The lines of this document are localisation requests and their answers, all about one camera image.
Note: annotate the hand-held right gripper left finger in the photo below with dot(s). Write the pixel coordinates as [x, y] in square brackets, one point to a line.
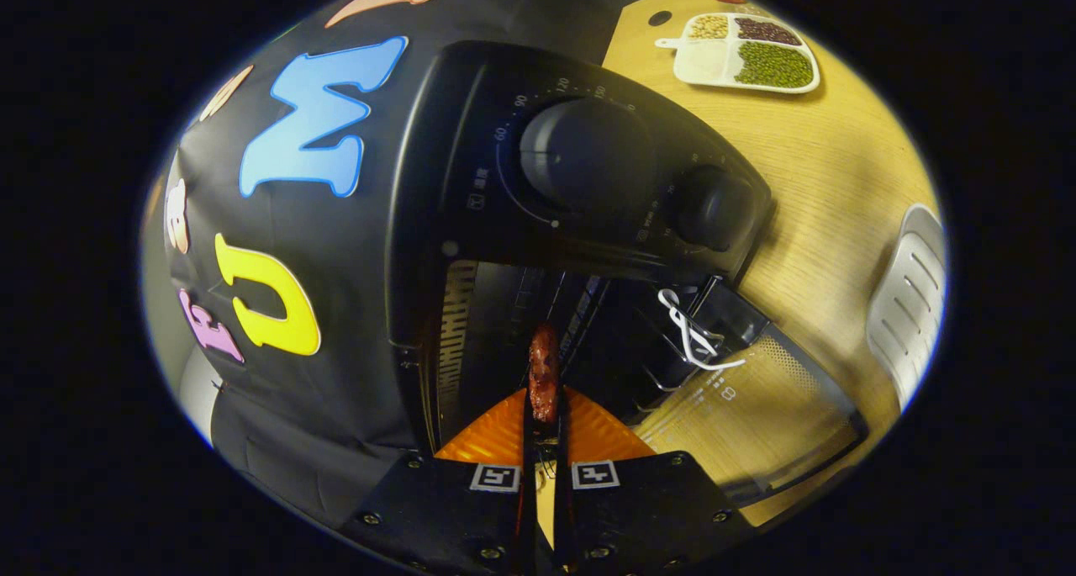
[445, 509]

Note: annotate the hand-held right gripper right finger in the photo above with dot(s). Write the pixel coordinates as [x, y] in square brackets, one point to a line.
[647, 509]

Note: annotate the brown grilled sausage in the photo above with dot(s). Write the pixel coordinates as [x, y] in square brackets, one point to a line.
[544, 374]

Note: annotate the black electric oven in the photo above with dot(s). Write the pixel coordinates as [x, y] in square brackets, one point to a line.
[588, 155]

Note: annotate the white ribbed tray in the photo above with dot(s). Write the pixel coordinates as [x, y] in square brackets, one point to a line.
[912, 307]

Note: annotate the white divided plate with beans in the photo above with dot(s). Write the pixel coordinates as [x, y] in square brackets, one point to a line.
[706, 59]

